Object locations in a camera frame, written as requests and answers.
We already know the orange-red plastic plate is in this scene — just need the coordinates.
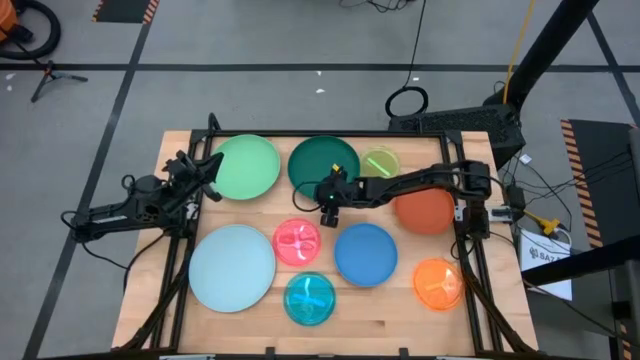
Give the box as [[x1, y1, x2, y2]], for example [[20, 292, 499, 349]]
[[393, 187, 457, 237]]

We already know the yellow plug connector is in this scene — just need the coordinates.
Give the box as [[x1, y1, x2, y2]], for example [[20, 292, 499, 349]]
[[524, 209, 562, 236]]

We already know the dark green plastic plate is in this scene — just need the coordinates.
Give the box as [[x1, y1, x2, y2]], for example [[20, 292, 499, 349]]
[[287, 135, 362, 200]]

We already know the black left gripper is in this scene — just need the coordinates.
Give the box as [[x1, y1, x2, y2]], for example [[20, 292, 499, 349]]
[[162, 149, 225, 203]]

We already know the yellow-green translucent small plate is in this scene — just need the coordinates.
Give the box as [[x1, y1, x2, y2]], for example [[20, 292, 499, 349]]
[[359, 145, 401, 180]]

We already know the black diagonal pole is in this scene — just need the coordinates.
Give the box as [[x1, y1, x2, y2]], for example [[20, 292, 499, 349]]
[[483, 0, 601, 115]]

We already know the pink translucent small plate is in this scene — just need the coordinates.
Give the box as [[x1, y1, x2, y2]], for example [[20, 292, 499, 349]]
[[272, 217, 323, 268]]

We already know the black vacuum hose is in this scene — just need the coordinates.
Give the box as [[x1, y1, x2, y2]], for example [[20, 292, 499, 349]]
[[0, 0, 62, 62]]

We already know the black aluminium table frame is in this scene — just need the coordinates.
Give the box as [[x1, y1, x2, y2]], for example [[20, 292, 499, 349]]
[[119, 112, 539, 359]]

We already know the black mat with hazard stripes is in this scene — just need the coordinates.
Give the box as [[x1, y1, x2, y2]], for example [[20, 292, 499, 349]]
[[559, 118, 640, 250], [91, 0, 160, 25]]

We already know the black power adapter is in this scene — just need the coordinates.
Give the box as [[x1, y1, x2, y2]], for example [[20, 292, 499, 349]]
[[504, 184, 528, 211]]

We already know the large light blue plate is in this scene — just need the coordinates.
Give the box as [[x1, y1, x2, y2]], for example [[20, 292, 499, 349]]
[[188, 223, 278, 314]]

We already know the cyan translucent small plate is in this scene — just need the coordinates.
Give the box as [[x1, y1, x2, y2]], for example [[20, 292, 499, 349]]
[[283, 271, 337, 328]]

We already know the black horizontal bar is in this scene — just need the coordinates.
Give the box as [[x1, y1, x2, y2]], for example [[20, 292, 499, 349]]
[[521, 248, 640, 287]]

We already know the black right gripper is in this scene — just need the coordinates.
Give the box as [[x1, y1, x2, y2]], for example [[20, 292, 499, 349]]
[[313, 172, 362, 229]]

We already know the black tripod stand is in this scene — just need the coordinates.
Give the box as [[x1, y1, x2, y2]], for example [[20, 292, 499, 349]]
[[30, 59, 89, 104]]

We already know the light green plastic plate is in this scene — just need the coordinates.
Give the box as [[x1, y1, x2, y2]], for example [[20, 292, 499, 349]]
[[210, 133, 282, 202]]

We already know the orange vacuum cleaner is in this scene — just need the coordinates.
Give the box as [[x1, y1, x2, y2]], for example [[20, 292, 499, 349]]
[[0, 0, 19, 44]]

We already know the black floor cable with coil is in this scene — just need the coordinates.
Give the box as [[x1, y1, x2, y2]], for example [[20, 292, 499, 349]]
[[384, 0, 430, 119]]

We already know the black looped gripper cable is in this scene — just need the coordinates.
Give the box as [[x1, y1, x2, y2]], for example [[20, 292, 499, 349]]
[[291, 180, 322, 214]]

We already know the orange translucent small plate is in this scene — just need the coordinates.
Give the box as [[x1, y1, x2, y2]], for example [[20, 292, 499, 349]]
[[412, 257, 466, 313]]

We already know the yellow cable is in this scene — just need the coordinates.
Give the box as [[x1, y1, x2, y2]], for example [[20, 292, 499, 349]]
[[502, 0, 537, 105]]

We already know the white paper sign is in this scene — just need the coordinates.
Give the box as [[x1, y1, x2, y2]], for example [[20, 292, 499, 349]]
[[519, 228, 574, 302]]

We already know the blue plastic plate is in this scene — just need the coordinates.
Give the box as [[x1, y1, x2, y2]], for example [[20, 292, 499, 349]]
[[333, 222, 399, 289]]

